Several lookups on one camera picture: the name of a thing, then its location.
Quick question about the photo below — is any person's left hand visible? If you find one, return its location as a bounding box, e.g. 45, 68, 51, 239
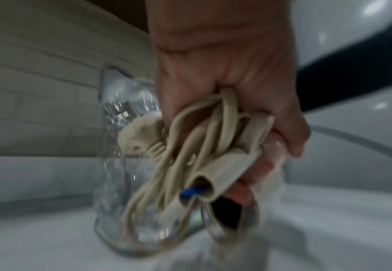
146, 0, 313, 207

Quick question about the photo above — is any beige power cord with plug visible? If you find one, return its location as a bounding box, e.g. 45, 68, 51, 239
117, 87, 275, 244

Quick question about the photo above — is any clear plastic zip bag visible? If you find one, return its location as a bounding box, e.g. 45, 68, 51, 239
92, 65, 274, 258

